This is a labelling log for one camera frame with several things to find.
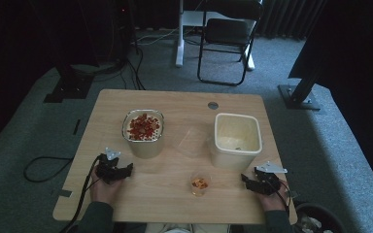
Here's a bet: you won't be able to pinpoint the black trash bin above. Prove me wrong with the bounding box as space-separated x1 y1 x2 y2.
292 202 348 233

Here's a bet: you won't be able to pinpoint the black looped floor cable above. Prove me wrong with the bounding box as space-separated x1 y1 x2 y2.
22 156 76 183

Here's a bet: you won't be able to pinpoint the left hand-held gripper cable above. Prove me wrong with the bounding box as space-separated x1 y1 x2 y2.
57 154 103 233

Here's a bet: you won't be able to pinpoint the black slanted stand with plate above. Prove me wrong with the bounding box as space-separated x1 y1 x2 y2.
277 61 322 112

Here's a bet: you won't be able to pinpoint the black floor cables bundle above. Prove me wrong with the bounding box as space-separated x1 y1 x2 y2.
121 45 148 91

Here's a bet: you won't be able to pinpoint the black folding chair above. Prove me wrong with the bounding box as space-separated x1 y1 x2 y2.
196 0 265 87

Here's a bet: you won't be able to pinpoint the person's left hand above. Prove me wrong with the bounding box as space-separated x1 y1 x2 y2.
89 167 124 206

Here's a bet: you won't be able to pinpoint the small clear plastic cup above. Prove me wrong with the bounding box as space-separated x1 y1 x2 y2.
189 172 212 198

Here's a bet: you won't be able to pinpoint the person's right hand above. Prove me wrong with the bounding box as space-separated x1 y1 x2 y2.
257 181 289 212

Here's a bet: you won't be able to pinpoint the black stand with flat base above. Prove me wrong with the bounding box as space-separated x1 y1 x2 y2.
43 62 95 104

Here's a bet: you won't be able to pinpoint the right hand-held gripper cable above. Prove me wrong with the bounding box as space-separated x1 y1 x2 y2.
271 179 293 213

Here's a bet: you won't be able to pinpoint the beige square container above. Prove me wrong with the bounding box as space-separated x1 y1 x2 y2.
209 112 263 171

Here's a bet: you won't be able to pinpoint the pile of red food pieces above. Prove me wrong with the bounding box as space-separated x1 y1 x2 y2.
126 113 161 142

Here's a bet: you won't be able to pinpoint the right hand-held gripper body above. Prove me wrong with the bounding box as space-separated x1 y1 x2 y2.
252 160 288 196

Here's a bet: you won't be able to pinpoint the orange food pieces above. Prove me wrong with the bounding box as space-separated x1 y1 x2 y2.
191 178 210 190

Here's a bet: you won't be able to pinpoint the white floor cable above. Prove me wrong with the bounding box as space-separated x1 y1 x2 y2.
131 26 181 47

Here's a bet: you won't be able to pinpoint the beige container with red pieces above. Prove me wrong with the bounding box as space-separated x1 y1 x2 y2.
121 108 165 159

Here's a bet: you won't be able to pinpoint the clear plastic lid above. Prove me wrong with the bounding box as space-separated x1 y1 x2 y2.
172 126 212 159

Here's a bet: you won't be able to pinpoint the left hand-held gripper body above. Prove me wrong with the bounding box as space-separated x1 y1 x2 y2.
95 147 131 185

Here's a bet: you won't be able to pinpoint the white desk frame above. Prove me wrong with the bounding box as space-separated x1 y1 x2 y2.
175 0 256 72

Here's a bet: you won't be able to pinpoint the dark pleated curtain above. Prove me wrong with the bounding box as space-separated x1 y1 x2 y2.
257 0 328 42

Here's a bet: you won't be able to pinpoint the hand-held gripper cable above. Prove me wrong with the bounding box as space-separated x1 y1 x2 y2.
57 154 103 233
271 179 293 213

